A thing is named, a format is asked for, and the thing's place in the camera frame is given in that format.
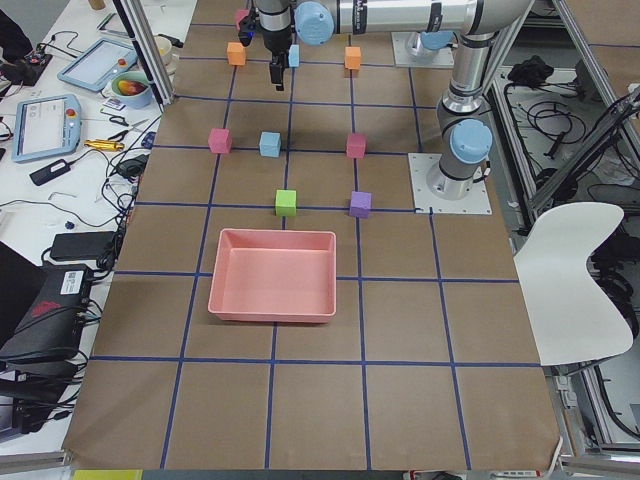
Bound blue bowl with fruit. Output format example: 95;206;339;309
111;71;153;109

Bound light blue block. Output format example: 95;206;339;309
259;131;281;158
288;44;300;68

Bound pink block near left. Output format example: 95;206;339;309
208;128;232;154

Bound pink block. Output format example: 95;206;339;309
208;128;232;154
346;132;367;159
235;9;250;30

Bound black computer box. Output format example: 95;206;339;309
1;264;93;375

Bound orange block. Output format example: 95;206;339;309
226;42;247;66
344;46;362;71

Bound black power adapter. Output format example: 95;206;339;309
29;159;72;186

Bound aluminium frame post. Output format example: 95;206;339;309
113;0;174;106

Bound cream bowl with lemon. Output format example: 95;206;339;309
154;35;179;75

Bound white chair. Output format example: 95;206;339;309
514;202;633;366

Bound orange block near right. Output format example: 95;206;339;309
226;42;247;66

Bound teach pendant far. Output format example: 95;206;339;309
57;39;138;92

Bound pink block far left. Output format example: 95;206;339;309
346;132;367;159

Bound scissors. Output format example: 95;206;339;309
102;115;150;143

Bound teach pendant near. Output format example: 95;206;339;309
12;94;81;163

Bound orange block far right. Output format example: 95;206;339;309
344;46;362;71

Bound pink tray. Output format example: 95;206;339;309
208;228;337;323

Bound yellow handled tool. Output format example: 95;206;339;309
84;139;125;152

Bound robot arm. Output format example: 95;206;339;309
253;0;292;92
294;1;531;201

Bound pink block near right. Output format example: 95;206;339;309
235;9;250;30

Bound green block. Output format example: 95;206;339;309
274;189;297;217

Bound purple block left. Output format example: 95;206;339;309
349;191;373;219

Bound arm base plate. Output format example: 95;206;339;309
391;31;455;69
408;153;492;215

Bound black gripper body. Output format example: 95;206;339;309
269;50;289;84

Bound teach pendant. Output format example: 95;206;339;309
57;39;138;92
12;94;81;163

